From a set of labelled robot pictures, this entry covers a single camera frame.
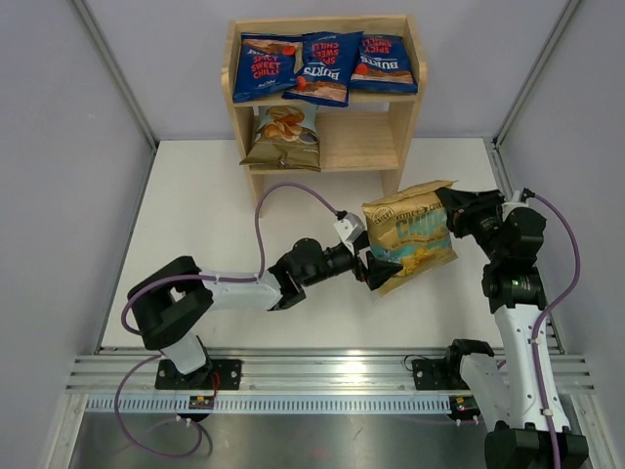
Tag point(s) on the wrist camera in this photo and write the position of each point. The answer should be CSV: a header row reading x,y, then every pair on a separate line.
x,y
521,197
350,229

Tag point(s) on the tan kettle chips bag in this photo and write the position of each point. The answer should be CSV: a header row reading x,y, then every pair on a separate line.
x,y
409,228

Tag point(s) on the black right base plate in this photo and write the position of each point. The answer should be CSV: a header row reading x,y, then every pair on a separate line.
x,y
435,375

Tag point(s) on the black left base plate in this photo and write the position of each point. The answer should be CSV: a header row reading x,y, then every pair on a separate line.
x,y
225,374

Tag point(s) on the blue Burts chips bag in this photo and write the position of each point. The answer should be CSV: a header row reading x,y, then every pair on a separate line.
x,y
329,60
267,65
383,66

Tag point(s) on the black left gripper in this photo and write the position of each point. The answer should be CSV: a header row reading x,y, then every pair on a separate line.
x,y
376,272

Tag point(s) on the aluminium mounting rail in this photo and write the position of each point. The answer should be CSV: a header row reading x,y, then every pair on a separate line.
x,y
271,372

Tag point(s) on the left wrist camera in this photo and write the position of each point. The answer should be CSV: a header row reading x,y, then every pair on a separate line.
x,y
350,229

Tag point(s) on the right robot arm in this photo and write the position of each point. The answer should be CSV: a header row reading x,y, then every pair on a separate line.
x,y
517,398

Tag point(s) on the wooden two-tier shelf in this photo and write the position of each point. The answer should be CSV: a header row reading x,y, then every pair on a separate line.
x,y
374,132

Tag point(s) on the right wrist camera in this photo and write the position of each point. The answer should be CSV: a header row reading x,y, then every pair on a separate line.
x,y
521,197

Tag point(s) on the white slotted cable duct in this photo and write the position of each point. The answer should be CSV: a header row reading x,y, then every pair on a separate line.
x,y
241,404

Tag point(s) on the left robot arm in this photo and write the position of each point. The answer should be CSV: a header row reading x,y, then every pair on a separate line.
x,y
167,305

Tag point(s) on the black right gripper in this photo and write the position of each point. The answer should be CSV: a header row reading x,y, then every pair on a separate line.
x,y
462,207

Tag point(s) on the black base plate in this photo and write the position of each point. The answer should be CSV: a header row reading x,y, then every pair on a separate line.
x,y
435,375
225,374

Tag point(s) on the light blue cassava chips bag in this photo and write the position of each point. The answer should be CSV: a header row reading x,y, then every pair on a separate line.
x,y
285,138

